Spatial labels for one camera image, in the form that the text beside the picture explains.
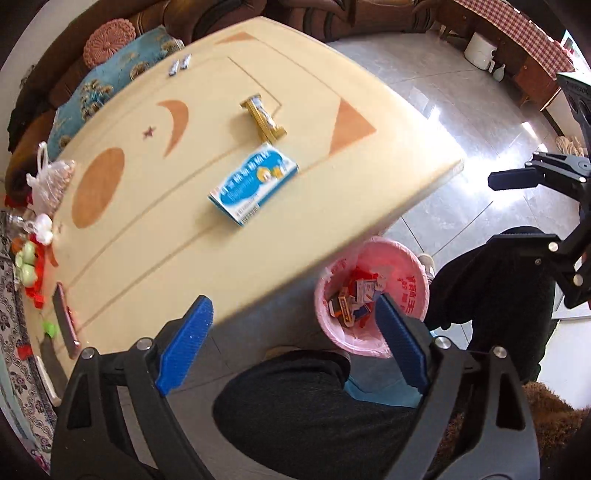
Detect red checkered tablecloth table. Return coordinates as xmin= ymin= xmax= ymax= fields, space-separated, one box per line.
xmin=437 ymin=1 xmax=575 ymax=110

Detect green plastic toy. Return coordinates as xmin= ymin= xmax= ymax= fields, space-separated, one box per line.
xmin=15 ymin=241 xmax=38 ymax=288

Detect blue plastic stool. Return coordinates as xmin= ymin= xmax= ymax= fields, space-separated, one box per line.
xmin=345 ymin=356 xmax=422 ymax=408

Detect blue floral cushion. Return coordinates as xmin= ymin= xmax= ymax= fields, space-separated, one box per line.
xmin=46 ymin=26 xmax=184 ymax=161

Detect yellow candy wrapper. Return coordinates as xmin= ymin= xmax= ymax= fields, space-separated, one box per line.
xmin=240 ymin=94 xmax=287 ymax=144

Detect blue medicine box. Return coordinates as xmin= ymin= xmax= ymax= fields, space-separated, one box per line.
xmin=208 ymin=142 xmax=298 ymax=226

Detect pink crochet round cushion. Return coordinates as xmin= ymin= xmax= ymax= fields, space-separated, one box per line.
xmin=82 ymin=19 xmax=136 ymax=69

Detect pink trash bin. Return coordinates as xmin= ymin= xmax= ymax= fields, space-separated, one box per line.
xmin=315 ymin=237 xmax=430 ymax=359

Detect bag of peanuts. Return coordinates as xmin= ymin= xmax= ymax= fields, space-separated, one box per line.
xmin=26 ymin=142 xmax=75 ymax=217

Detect white plastic bag knot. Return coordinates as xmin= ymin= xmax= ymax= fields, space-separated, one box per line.
xmin=24 ymin=213 xmax=54 ymax=246

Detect person's black trouser legs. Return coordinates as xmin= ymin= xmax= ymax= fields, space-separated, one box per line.
xmin=212 ymin=244 xmax=581 ymax=479

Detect pink mobile phone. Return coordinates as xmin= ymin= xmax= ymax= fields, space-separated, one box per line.
xmin=52 ymin=282 xmax=81 ymax=359

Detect white pot on floor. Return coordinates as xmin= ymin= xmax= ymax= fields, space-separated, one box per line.
xmin=464 ymin=32 xmax=497 ymax=71

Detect floral patterned cloth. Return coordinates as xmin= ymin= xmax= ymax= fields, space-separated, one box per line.
xmin=1 ymin=211 xmax=56 ymax=472

